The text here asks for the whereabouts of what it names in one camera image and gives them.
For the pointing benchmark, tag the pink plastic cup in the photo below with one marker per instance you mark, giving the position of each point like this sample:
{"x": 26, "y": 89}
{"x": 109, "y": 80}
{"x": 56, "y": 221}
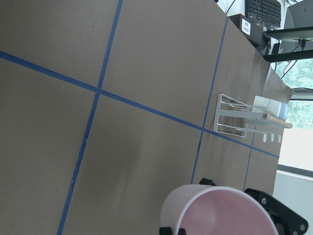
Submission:
{"x": 213, "y": 210}

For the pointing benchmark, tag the black monitor stand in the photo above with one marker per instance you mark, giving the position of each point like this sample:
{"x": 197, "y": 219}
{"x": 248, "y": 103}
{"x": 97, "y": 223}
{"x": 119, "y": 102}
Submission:
{"x": 297, "y": 44}

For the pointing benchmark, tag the light blue plastic cup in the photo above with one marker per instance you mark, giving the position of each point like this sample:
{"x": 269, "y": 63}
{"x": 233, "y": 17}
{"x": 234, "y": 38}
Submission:
{"x": 283, "y": 111}

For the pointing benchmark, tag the black computer keyboard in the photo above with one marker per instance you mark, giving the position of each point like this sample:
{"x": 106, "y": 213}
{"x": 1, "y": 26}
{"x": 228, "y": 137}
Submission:
{"x": 268, "y": 11}

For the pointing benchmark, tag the white wire cup rack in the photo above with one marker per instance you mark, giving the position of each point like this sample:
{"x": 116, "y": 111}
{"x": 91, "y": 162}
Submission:
{"x": 236, "y": 118}

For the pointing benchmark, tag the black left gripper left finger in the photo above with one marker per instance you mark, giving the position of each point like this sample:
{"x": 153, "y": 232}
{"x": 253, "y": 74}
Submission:
{"x": 168, "y": 231}

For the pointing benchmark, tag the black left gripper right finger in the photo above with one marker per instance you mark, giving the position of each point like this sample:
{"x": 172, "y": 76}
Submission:
{"x": 285, "y": 220}

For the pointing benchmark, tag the cream white plastic cup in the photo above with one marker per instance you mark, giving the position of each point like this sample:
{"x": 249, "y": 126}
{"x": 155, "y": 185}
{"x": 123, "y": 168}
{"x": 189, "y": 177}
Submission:
{"x": 266, "y": 105}

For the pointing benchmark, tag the black box with label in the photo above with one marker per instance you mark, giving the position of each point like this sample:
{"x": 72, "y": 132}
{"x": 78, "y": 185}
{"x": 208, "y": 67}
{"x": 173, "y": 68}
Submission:
{"x": 252, "y": 31}

